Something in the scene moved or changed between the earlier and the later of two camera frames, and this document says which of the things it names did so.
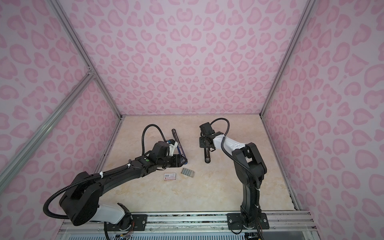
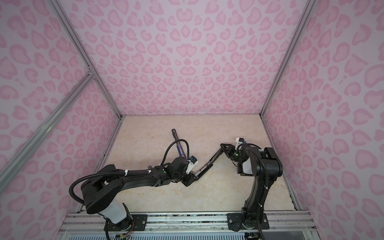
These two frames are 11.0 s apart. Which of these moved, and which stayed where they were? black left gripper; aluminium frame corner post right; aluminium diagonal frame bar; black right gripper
Moved: black right gripper; black left gripper
Stayed: aluminium frame corner post right; aluminium diagonal frame bar
